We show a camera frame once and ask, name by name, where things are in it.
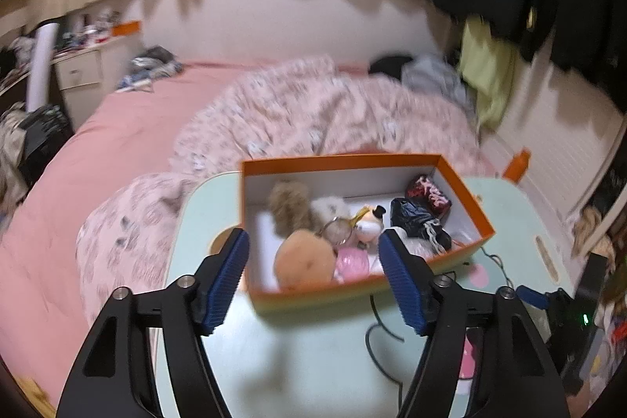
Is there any black lace cloth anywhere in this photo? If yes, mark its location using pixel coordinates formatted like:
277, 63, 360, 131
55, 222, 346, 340
389, 197, 452, 252

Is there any black clothes heap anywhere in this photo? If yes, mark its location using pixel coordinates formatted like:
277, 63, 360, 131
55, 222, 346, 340
368, 53, 412, 78

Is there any orange cardboard box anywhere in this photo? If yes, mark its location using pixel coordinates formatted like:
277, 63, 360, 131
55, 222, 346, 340
239, 152, 497, 313

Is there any pink floral blanket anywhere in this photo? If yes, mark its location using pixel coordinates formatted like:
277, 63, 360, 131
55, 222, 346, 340
76, 54, 495, 326

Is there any brown fluffy plush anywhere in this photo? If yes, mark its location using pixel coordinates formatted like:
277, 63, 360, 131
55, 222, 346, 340
268, 179, 317, 237

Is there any cream cartoon toy figure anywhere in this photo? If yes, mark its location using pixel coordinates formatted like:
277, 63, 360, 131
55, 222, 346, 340
350, 204, 388, 245

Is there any white nightstand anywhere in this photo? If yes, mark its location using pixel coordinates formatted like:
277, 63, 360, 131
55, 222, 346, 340
51, 33, 143, 130

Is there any yellow-green hanging garment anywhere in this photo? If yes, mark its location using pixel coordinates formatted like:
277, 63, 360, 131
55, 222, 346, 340
458, 15, 517, 130

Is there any tall white paper tube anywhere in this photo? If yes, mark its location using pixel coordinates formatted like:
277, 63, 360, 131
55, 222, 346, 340
25, 22, 60, 112

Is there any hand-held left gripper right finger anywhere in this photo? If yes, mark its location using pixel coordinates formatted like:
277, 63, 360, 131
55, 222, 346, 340
378, 228, 571, 418

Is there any pink bed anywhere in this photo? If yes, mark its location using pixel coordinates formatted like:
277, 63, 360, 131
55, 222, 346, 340
0, 58, 373, 409

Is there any pale crumpled clothes pile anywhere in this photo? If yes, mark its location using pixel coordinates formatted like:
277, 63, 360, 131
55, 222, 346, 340
0, 102, 30, 208

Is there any orange bottle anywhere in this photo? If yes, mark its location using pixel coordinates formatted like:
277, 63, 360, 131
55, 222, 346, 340
504, 148, 532, 184

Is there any beige crumpled cloth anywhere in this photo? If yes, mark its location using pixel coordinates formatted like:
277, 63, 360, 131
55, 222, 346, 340
571, 203, 618, 257

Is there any metal key ring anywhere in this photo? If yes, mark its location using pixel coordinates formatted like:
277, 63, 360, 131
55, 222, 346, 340
321, 217, 353, 247

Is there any black cable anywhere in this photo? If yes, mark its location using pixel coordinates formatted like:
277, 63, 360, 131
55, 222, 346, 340
365, 246, 513, 392

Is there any cluster of small bottles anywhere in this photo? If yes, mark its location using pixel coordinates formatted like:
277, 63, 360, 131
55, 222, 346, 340
56, 9, 123, 51

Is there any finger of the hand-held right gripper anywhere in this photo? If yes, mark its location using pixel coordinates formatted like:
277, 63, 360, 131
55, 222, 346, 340
515, 285, 552, 308

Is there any round tan plush toy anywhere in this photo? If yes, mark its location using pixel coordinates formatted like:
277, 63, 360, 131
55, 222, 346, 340
273, 228, 339, 291

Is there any orange flat box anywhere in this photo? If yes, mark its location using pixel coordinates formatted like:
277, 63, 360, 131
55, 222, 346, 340
112, 20, 143, 38

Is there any white fluffy plush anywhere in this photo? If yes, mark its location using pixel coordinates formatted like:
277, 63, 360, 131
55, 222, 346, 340
311, 195, 351, 228

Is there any blue grey clothes pile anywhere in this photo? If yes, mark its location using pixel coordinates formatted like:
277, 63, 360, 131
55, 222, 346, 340
116, 46, 184, 93

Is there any black bag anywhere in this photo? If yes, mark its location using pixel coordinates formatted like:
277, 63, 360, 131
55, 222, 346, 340
17, 105, 74, 184

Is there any pink translucent pouch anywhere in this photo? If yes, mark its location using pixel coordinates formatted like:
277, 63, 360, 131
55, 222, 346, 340
334, 248, 370, 284

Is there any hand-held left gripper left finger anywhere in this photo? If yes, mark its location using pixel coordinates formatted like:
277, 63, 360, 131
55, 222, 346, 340
56, 227, 252, 418

